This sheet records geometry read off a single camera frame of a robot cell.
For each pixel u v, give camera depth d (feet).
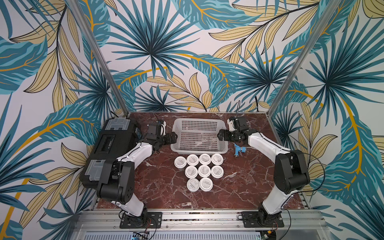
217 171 2.73
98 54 2.75
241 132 2.30
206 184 2.58
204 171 2.74
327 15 2.32
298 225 2.37
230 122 2.83
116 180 1.49
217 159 2.88
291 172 1.57
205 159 2.88
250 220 2.40
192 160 2.87
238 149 3.22
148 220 2.37
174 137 2.77
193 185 2.61
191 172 2.70
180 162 2.83
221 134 2.80
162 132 2.52
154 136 2.34
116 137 2.75
